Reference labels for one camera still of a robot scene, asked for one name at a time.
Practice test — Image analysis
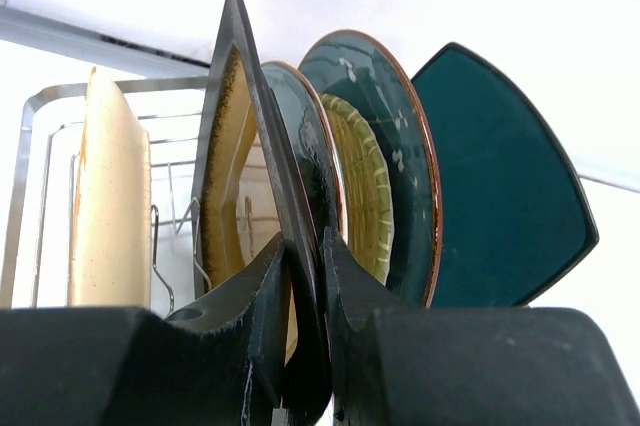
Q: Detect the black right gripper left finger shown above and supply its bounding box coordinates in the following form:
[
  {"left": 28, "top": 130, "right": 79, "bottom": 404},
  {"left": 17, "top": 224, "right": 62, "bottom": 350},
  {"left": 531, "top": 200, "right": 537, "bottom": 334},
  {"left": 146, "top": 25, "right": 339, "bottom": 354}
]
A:
[{"left": 167, "top": 233, "right": 290, "bottom": 409}]

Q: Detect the light blue flower plate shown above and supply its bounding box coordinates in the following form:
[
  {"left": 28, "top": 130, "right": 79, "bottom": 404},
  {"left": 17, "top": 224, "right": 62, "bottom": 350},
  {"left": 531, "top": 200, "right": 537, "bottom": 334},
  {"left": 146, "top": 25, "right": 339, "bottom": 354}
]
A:
[{"left": 262, "top": 61, "right": 349, "bottom": 240}]

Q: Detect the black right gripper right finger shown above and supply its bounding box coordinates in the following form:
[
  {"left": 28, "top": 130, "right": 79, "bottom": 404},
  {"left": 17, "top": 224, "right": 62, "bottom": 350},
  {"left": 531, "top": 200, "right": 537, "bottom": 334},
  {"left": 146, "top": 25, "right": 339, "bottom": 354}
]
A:
[{"left": 321, "top": 227, "right": 401, "bottom": 421}]

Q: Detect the brown square plate black rim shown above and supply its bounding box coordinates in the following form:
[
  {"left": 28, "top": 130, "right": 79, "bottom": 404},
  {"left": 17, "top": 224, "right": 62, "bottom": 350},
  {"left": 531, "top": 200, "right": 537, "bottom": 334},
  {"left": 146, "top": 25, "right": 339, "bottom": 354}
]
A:
[{"left": 192, "top": 0, "right": 331, "bottom": 425}]

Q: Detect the beige plate with orange leaves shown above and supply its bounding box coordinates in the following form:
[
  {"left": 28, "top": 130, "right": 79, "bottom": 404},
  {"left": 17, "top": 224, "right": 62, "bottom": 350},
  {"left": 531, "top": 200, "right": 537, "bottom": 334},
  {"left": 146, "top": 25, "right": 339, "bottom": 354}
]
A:
[{"left": 68, "top": 68, "right": 151, "bottom": 308}]

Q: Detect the dark teal square plate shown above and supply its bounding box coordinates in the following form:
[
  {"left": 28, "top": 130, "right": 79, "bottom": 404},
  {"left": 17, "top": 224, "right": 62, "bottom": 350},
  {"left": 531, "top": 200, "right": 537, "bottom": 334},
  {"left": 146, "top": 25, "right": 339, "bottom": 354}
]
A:
[{"left": 413, "top": 42, "right": 599, "bottom": 307}]

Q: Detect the metal wire dish rack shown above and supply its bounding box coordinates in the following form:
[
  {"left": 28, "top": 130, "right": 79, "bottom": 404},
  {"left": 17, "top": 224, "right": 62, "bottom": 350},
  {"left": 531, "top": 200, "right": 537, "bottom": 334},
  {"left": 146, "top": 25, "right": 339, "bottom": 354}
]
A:
[{"left": 1, "top": 77, "right": 207, "bottom": 315}]

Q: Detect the dark teal round plate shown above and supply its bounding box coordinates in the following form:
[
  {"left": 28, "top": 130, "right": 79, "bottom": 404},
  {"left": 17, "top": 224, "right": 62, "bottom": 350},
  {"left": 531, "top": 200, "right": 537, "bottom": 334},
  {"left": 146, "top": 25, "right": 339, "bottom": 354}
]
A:
[{"left": 299, "top": 29, "right": 444, "bottom": 308}]

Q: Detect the woven bamboo round plate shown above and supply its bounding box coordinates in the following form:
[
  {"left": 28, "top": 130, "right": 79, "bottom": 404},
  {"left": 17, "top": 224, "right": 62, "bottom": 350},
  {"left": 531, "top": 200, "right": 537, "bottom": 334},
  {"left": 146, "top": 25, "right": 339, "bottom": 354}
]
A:
[{"left": 320, "top": 93, "right": 395, "bottom": 284}]

